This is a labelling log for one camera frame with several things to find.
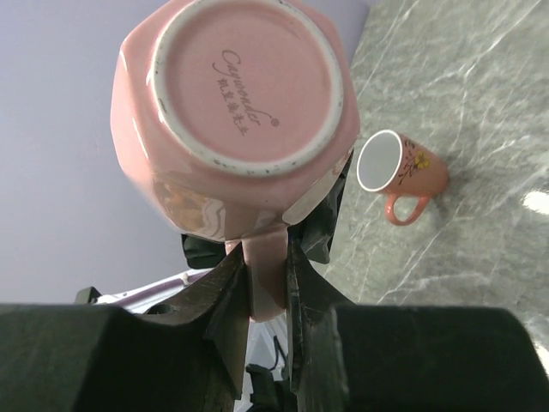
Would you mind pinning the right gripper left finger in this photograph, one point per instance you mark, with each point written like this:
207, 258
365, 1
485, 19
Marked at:
187, 355

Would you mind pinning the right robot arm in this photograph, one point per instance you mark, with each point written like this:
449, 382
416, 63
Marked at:
257, 343

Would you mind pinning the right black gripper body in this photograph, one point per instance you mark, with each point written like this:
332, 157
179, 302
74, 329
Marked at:
321, 223

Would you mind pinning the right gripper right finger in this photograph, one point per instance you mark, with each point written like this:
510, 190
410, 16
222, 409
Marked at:
349, 357

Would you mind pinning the pink faceted mug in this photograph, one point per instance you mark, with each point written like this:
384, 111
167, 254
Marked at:
235, 119

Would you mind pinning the salmon flower mug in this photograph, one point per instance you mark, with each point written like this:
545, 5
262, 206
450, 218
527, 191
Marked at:
396, 166

